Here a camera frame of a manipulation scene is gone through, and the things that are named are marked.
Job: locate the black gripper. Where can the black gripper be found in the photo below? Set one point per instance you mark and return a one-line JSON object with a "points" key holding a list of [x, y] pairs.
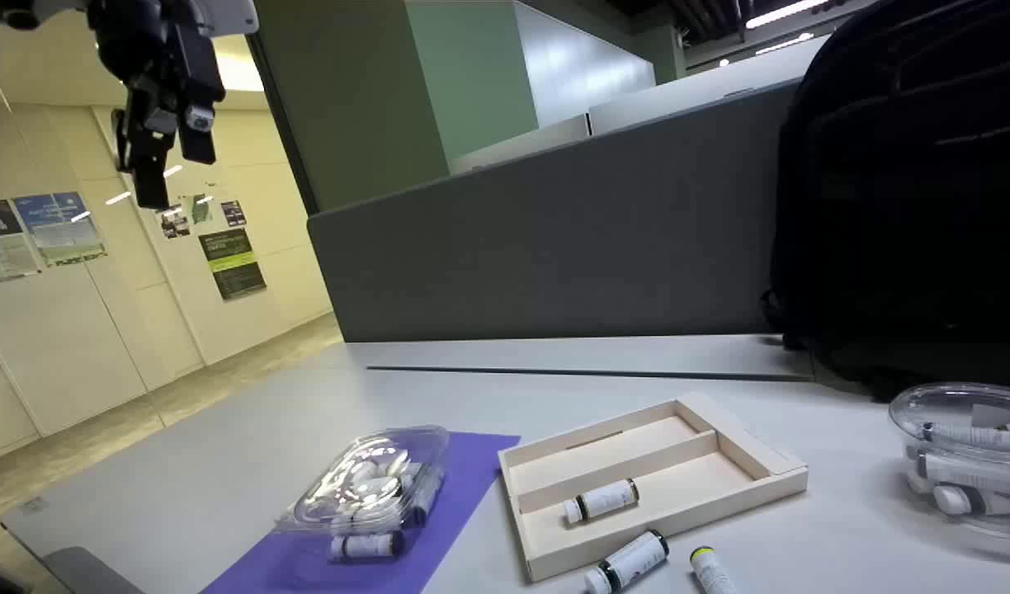
{"points": [[160, 60]]}

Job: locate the white bottle with black cap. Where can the white bottle with black cap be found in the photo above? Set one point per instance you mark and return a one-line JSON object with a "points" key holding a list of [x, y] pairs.
{"points": [[603, 504], [628, 563]]}

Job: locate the small white bottle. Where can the small white bottle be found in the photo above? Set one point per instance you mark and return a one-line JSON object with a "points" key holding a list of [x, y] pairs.
{"points": [[970, 435], [372, 517], [970, 474], [365, 547], [956, 504]]}

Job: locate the light wooden divided tray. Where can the light wooden divided tray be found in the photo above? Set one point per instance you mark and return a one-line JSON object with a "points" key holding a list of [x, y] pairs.
{"points": [[681, 474]]}

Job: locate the white bottle with yellow cap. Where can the white bottle with yellow cap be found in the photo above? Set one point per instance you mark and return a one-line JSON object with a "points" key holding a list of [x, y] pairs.
{"points": [[708, 572]]}

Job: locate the green pillar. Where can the green pillar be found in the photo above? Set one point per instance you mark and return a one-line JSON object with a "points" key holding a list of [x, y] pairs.
{"points": [[394, 87]]}

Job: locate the clear plastic bag of batteries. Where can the clear plastic bag of batteries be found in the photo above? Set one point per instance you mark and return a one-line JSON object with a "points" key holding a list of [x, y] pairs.
{"points": [[375, 481]]}

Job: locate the purple mat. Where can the purple mat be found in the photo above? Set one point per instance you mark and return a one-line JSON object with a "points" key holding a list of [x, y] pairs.
{"points": [[459, 484]]}

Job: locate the ceiling light tube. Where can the ceiling light tube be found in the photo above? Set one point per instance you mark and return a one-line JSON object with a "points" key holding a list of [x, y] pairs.
{"points": [[786, 10]]}

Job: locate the black backpack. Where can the black backpack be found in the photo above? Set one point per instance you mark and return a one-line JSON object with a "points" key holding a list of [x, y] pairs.
{"points": [[913, 185]]}

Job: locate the clear round plastic bowl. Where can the clear round plastic bowl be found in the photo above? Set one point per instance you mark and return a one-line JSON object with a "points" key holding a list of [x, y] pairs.
{"points": [[969, 462]]}

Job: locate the small wall photo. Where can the small wall photo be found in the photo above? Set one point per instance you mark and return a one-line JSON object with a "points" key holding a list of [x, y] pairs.
{"points": [[202, 209], [232, 212], [174, 221]]}

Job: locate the dark green wall poster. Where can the dark green wall poster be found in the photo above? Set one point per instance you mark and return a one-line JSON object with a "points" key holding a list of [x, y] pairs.
{"points": [[232, 264]]}

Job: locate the blue and green wall poster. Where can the blue and green wall poster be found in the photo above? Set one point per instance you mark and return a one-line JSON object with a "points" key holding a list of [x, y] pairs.
{"points": [[59, 224]]}

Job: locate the gray and white wall poster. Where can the gray and white wall poster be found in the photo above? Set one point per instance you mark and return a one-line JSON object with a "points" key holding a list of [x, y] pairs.
{"points": [[1, 242]]}

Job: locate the gray partition wall panel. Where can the gray partition wall panel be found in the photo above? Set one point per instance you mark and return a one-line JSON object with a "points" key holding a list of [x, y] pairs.
{"points": [[549, 242]]}

